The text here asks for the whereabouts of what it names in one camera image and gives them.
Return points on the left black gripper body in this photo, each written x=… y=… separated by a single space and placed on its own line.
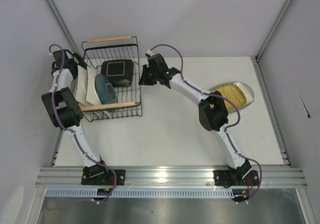
x=80 y=62

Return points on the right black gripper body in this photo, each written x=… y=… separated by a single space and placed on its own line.
x=146 y=75

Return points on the white square plate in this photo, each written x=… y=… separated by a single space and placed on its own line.
x=80 y=96
x=91 y=94

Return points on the black wire dish rack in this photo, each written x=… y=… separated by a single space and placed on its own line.
x=95 y=52

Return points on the dark blue round plate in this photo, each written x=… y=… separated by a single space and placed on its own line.
x=104 y=89

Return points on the woven fan-shaped plate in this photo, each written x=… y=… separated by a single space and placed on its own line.
x=233 y=93

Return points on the white rectangular plate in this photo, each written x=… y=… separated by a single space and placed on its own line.
x=243 y=89

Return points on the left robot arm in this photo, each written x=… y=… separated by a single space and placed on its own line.
x=65 y=113

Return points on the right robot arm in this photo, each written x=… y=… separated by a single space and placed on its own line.
x=212 y=111

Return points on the black square dish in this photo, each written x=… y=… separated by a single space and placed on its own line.
x=119 y=72

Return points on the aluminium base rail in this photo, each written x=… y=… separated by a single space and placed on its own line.
x=174 y=177

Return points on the white slotted cable duct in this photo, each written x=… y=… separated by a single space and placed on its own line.
x=140 y=193

